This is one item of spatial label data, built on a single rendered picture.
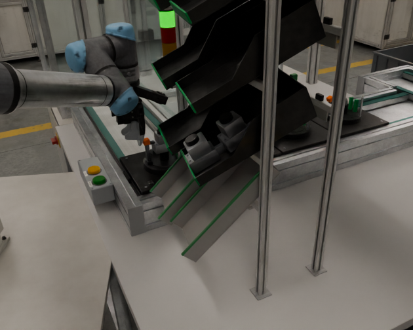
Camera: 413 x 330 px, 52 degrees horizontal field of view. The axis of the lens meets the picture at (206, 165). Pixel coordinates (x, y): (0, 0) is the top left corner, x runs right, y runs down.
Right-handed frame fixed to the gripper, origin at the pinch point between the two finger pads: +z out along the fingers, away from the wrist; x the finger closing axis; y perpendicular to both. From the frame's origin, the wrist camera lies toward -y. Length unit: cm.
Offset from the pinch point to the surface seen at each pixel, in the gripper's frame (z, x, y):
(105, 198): 15.6, 2.0, 14.3
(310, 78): 18, -60, -114
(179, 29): -27.7, -18.2, -22.3
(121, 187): 11.2, 5.2, 9.4
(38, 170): 107, -199, 30
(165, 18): -32.1, -16.8, -17.3
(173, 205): 2.4, 33.2, 3.1
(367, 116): 10, 5, -90
